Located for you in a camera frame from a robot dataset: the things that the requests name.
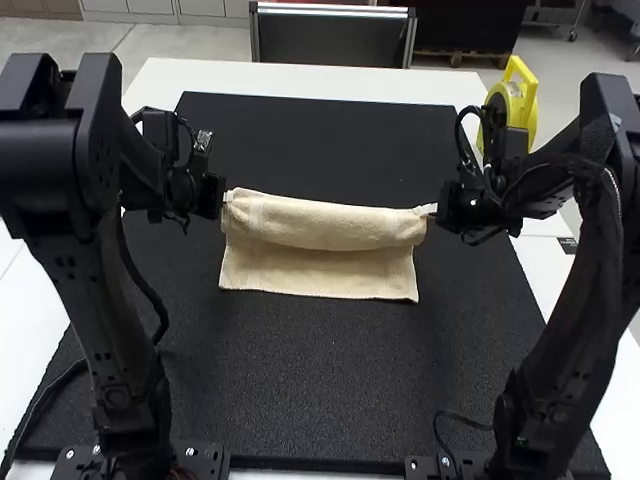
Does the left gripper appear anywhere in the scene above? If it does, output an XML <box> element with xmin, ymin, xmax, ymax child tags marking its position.
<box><xmin>191</xmin><ymin>171</ymin><xmax>237</xmax><ymax>221</ymax></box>

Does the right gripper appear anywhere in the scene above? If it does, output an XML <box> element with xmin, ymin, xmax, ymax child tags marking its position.
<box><xmin>418</xmin><ymin>178</ymin><xmax>490</xmax><ymax>237</ymax></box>

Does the pale towel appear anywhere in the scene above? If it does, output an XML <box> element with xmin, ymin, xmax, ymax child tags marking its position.
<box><xmin>218</xmin><ymin>185</ymin><xmax>430</xmax><ymax>305</ymax></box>

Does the wooden pallet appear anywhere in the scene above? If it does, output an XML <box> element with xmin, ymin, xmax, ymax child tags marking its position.
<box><xmin>413</xmin><ymin>47</ymin><xmax>516</xmax><ymax>70</ymax></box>

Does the large black case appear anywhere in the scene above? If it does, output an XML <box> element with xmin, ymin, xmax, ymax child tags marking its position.
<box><xmin>408</xmin><ymin>0</ymin><xmax>525</xmax><ymax>54</ymax></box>

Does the black mat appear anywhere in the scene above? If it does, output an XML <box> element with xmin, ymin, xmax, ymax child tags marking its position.
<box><xmin>9</xmin><ymin>90</ymin><xmax>614</xmax><ymax>476</ymax></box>

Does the grey cupboard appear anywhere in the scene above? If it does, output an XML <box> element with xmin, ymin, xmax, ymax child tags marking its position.
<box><xmin>0</xmin><ymin>0</ymin><xmax>251</xmax><ymax>22</ymax></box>

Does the metal trolley with wheels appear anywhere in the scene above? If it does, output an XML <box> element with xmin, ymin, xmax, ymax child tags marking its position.
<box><xmin>521</xmin><ymin>0</ymin><xmax>582</xmax><ymax>43</ymax></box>

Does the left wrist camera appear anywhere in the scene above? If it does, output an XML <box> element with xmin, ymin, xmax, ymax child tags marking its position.
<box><xmin>188</xmin><ymin>128</ymin><xmax>217</xmax><ymax>174</ymax></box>

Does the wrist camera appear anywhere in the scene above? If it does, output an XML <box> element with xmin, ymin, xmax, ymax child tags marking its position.
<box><xmin>502</xmin><ymin>126</ymin><xmax>530</xmax><ymax>159</ymax></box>
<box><xmin>188</xmin><ymin>128</ymin><xmax>217</xmax><ymax>174</ymax></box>

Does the black cable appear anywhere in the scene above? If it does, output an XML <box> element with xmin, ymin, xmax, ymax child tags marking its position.
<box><xmin>455</xmin><ymin>105</ymin><xmax>490</xmax><ymax>174</ymax></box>
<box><xmin>432</xmin><ymin>408</ymin><xmax>497</xmax><ymax>457</ymax></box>
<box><xmin>118</xmin><ymin>238</ymin><xmax>170</xmax><ymax>347</ymax></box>

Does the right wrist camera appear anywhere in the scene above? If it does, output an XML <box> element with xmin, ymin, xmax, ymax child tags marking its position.
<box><xmin>502</xmin><ymin>126</ymin><xmax>530</xmax><ymax>159</ymax></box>

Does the yellow cable reel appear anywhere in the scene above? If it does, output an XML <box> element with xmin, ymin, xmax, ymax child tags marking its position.
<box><xmin>474</xmin><ymin>54</ymin><xmax>543</xmax><ymax>157</ymax></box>

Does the black crate with metal frame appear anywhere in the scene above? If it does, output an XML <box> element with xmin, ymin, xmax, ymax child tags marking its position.
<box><xmin>248</xmin><ymin>0</ymin><xmax>419</xmax><ymax>70</ymax></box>

